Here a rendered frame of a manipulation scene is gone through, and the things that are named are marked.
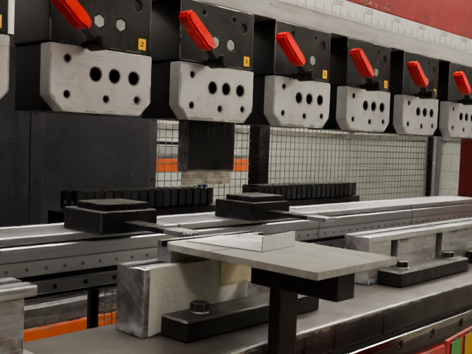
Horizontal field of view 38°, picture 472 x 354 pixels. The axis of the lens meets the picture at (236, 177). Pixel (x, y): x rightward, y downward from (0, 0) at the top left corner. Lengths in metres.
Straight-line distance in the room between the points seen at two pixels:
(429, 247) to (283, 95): 0.63
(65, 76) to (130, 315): 0.35
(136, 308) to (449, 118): 0.90
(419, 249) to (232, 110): 0.68
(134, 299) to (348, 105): 0.54
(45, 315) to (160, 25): 2.18
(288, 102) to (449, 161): 7.82
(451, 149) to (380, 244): 7.51
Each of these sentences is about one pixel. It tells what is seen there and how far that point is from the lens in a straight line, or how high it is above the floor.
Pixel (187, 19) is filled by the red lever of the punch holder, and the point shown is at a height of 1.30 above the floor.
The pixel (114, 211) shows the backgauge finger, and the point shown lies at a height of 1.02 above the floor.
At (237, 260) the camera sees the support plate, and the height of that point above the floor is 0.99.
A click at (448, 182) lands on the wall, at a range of 8.91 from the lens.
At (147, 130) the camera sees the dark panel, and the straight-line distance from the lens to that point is 1.62.
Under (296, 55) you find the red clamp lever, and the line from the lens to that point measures 1.08.
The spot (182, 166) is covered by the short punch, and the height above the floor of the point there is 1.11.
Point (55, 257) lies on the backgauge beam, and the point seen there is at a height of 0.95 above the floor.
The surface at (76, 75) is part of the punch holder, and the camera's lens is 0.84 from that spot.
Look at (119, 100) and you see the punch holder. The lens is 0.88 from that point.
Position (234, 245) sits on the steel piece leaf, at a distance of 0.96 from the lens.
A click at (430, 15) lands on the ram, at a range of 1.53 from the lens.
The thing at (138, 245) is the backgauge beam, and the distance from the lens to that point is 1.27.
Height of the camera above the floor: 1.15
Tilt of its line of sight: 3 degrees down
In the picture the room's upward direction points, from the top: 2 degrees clockwise
